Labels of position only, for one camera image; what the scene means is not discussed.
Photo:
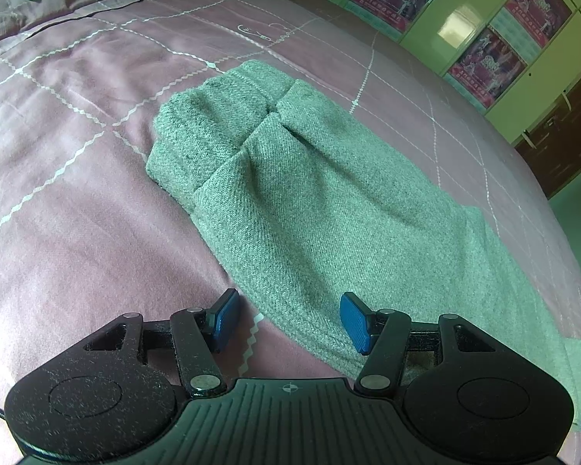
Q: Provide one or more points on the dark brown cabinet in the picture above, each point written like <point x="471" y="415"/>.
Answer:
<point x="566" y="140"/>

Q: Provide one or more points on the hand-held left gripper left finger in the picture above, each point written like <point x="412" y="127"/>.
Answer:
<point x="224" y="317"/>

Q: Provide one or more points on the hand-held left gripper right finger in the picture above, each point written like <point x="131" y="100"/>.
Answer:
<point x="356" y="322"/>

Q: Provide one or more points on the pink checked bedsheet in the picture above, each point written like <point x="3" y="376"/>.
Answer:
<point x="77" y="203"/>

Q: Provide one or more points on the green knit pants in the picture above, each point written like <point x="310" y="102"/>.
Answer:
<point x="295" y="179"/>

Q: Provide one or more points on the green wardrobe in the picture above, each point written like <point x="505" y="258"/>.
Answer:
<point x="431" y="34"/>

